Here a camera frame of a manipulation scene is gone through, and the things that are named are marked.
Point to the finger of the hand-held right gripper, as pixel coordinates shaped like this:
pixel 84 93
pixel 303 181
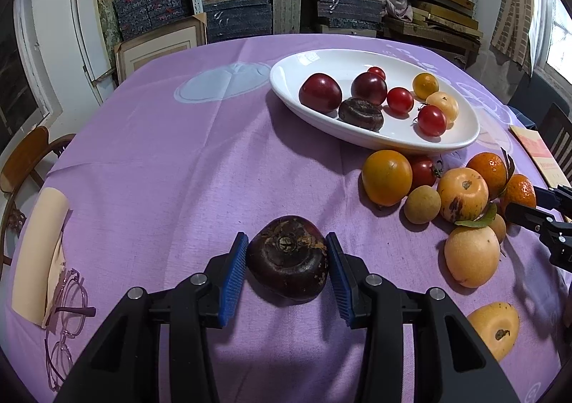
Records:
pixel 525 213
pixel 558 197

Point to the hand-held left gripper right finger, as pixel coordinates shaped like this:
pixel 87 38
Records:
pixel 342 282

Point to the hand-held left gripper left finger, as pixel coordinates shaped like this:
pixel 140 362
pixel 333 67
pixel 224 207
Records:
pixel 232 278

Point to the mandarin orange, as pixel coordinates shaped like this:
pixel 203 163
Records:
pixel 489 166
pixel 520 191

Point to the tan longan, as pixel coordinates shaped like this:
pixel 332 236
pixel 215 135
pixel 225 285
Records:
pixel 498 231
pixel 422 205

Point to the green leaf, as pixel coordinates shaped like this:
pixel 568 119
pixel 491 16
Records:
pixel 482 220
pixel 508 166

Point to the dark brown water chestnut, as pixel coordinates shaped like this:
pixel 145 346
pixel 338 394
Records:
pixel 288 264
pixel 361 115

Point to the blemished orange-yellow persimmon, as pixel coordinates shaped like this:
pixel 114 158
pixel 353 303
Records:
pixel 462 193

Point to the tan round pear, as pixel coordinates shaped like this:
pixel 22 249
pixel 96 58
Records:
pixel 471 255

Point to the pale yellow persimmon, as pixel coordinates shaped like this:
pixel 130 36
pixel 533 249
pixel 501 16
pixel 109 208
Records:
pixel 494 329

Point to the orange tomato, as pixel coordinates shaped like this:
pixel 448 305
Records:
pixel 386 177
pixel 424 85

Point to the red cherry tomato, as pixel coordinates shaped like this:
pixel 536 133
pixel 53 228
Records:
pixel 432 121
pixel 376 71
pixel 423 171
pixel 400 100

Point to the spotted yellow loquat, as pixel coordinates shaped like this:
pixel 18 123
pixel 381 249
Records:
pixel 444 104

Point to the dark red plum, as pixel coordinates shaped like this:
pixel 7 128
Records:
pixel 368 88
pixel 319 92

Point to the white oval plate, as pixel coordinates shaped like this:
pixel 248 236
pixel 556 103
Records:
pixel 321 61

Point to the brown paper notebook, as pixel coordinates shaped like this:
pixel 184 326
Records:
pixel 536 148

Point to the dark slatted chair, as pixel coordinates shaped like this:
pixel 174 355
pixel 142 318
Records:
pixel 561 135

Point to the blue cloth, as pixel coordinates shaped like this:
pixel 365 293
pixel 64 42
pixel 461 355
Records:
pixel 529 118

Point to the dark dried stem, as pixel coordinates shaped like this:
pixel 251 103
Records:
pixel 438 167

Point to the purple printed tablecloth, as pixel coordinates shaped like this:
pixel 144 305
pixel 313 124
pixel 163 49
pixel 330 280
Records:
pixel 178 162

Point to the bright window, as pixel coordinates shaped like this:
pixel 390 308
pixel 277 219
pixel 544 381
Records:
pixel 558 37

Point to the brick pattern curtain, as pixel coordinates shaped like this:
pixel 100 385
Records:
pixel 514 14

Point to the stack of wooden frames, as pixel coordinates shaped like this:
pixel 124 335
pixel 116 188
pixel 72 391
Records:
pixel 442 19

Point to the framed picture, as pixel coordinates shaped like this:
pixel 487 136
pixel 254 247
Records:
pixel 156 50

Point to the pink cloth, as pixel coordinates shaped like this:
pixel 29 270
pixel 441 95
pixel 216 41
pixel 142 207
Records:
pixel 400 5

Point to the wooden chair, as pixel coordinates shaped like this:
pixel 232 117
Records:
pixel 24 150

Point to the stack of dark grey boxes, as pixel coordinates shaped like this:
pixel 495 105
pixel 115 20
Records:
pixel 351 14
pixel 237 14

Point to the upright grey wooden boxes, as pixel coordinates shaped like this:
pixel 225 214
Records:
pixel 287 12

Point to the stack of blue patterned boxes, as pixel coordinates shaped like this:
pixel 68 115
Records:
pixel 152 12

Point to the white board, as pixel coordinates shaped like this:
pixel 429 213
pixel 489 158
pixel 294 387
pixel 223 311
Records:
pixel 85 28

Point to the green marbled board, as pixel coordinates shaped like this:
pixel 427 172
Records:
pixel 107 5

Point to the pink frame eyeglasses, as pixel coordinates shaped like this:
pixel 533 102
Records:
pixel 82 310

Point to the white frame window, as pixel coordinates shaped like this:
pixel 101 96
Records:
pixel 18 72

